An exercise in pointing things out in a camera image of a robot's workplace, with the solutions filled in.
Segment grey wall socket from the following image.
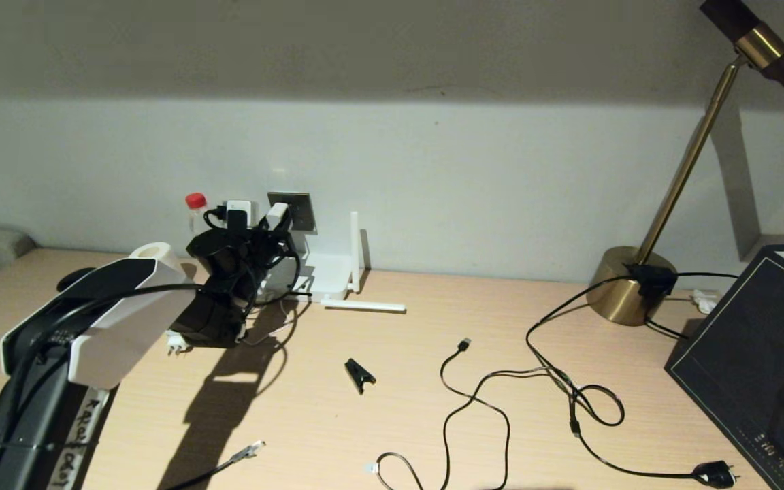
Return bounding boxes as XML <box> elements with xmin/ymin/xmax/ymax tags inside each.
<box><xmin>267</xmin><ymin>192</ymin><xmax>316</xmax><ymax>234</ymax></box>

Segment black ethernet cable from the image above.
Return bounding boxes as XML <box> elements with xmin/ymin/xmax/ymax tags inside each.
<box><xmin>164</xmin><ymin>441</ymin><xmax>267</xmax><ymax>490</ymax></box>

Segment black USB cable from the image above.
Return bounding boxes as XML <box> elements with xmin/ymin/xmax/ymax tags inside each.
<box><xmin>365</xmin><ymin>338</ymin><xmax>551</xmax><ymax>490</ymax></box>

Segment small white connector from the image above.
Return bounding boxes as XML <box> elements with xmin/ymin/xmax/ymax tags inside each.
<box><xmin>691</xmin><ymin>289</ymin><xmax>721</xmax><ymax>315</ymax></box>

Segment white paper roll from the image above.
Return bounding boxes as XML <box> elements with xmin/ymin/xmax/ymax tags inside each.
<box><xmin>128</xmin><ymin>242</ymin><xmax>190</xmax><ymax>281</ymax></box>

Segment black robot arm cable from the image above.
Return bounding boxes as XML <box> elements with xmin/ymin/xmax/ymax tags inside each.
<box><xmin>0</xmin><ymin>206</ymin><xmax>301</xmax><ymax>450</ymax></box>

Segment black lamp power cord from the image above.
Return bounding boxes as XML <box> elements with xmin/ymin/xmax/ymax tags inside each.
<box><xmin>527</xmin><ymin>272</ymin><xmax>740</xmax><ymax>489</ymax></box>

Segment white router with antennas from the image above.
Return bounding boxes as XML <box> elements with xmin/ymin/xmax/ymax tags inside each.
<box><xmin>256</xmin><ymin>211</ymin><xmax>408</xmax><ymax>314</ymax></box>

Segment black plastic clip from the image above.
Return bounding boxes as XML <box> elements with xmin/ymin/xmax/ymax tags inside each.
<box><xmin>344</xmin><ymin>359</ymin><xmax>377</xmax><ymax>395</ymax></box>

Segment white adapter cord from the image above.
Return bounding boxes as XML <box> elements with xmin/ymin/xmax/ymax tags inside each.
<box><xmin>241</xmin><ymin>299</ymin><xmax>299</xmax><ymax>349</ymax></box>

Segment brass desk lamp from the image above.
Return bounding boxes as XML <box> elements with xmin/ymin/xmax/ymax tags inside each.
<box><xmin>587</xmin><ymin>0</ymin><xmax>784</xmax><ymax>326</ymax></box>

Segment clear water bottle red cap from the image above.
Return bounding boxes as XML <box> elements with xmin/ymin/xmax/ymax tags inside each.
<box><xmin>185</xmin><ymin>193</ymin><xmax>210</xmax><ymax>235</ymax></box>

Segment black box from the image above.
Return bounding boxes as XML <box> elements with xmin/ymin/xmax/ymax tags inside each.
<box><xmin>664</xmin><ymin>235</ymin><xmax>784</xmax><ymax>490</ymax></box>

